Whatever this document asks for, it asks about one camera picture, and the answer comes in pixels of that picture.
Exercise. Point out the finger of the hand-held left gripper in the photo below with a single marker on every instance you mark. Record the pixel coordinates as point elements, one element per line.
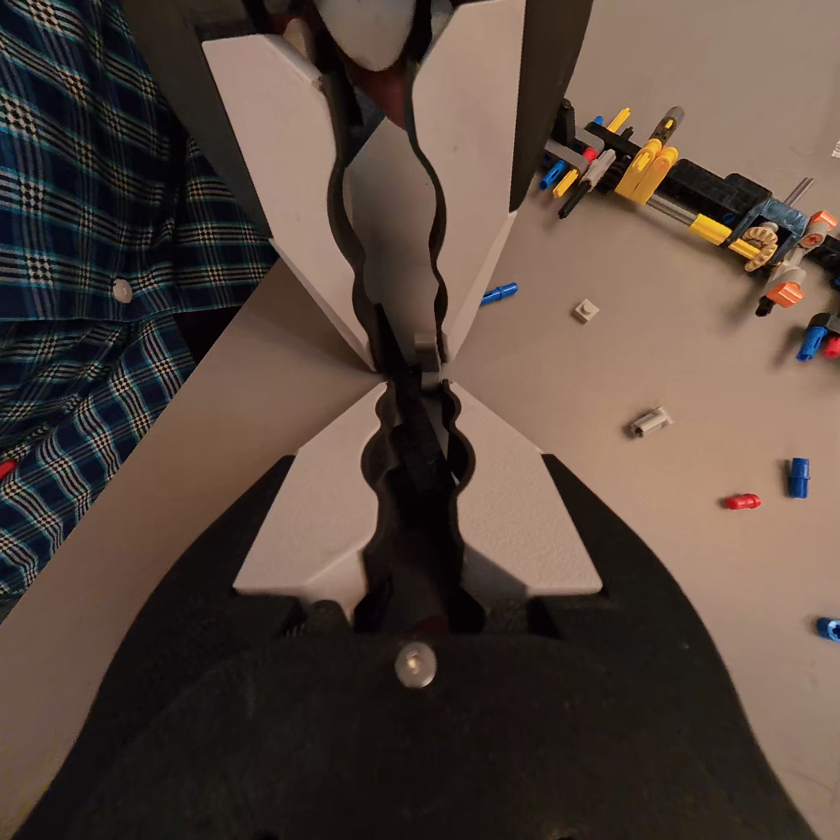
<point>275,144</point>
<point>472,131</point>

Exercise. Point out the red lego pin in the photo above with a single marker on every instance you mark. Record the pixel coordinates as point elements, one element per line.
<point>743,502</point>

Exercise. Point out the blue two-hole lego connector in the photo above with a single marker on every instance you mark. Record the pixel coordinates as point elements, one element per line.
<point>829,628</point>

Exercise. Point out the black lego beam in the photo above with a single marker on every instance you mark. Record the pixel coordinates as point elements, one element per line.
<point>413,426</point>

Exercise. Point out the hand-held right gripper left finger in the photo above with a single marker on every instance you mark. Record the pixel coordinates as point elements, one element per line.
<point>308,525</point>

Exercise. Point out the light grey lego pin connector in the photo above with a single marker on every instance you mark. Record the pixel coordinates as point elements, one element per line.
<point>649,422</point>

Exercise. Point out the partly built lego assembly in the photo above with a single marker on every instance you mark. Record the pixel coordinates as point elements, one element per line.
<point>695,190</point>

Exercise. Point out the person's blue plaid shirt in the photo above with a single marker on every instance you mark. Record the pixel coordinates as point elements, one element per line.
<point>79,262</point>

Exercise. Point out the red clothing tag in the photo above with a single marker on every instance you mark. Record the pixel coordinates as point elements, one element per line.
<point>5,469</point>

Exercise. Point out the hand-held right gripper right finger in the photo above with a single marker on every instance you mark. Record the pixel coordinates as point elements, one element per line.
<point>525,525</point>

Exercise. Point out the blue lego pin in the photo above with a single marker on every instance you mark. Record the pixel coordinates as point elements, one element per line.
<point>799,477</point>
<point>499,292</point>

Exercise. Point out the small grey lego plate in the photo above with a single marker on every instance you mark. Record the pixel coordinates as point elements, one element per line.
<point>586,311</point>

